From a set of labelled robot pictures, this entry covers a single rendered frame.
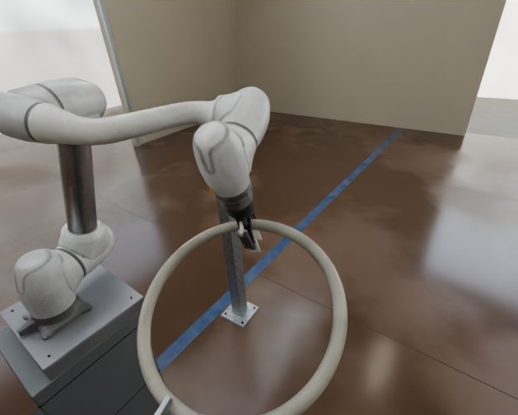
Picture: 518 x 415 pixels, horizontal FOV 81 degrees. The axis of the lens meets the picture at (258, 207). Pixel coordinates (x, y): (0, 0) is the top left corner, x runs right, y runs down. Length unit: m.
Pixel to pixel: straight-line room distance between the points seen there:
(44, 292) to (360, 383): 1.64
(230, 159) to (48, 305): 0.92
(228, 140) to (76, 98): 0.55
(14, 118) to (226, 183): 0.53
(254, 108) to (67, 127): 0.43
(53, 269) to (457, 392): 2.06
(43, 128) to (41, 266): 0.54
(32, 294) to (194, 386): 1.13
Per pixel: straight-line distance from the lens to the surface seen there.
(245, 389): 2.02
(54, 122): 0.86
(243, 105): 0.72
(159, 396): 0.74
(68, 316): 1.38
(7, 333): 1.61
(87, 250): 1.33
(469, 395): 2.24
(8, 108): 0.94
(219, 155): 0.59
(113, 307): 1.37
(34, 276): 1.26
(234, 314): 2.30
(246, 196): 0.70
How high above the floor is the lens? 1.78
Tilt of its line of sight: 31 degrees down
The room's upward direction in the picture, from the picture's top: 4 degrees counter-clockwise
